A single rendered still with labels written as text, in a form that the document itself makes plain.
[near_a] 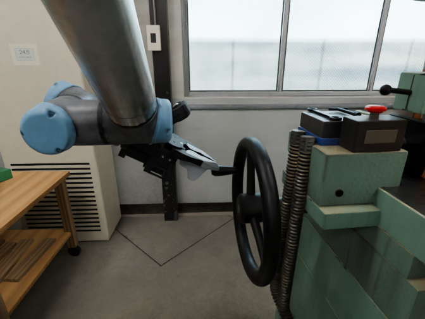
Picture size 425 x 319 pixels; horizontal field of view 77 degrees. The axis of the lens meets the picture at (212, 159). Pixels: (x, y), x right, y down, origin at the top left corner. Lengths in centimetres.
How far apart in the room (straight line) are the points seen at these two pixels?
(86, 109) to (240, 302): 121
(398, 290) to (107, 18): 51
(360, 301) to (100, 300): 122
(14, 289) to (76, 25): 134
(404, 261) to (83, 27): 48
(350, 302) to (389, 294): 12
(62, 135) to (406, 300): 55
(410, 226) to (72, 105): 52
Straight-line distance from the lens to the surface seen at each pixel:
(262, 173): 43
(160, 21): 169
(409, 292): 50
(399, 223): 48
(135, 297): 152
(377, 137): 46
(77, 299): 160
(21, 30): 168
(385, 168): 49
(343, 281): 64
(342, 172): 45
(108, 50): 29
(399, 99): 64
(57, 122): 44
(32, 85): 169
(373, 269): 55
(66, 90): 57
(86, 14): 26
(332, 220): 46
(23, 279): 154
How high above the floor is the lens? 109
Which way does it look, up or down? 21 degrees down
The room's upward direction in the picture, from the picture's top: straight up
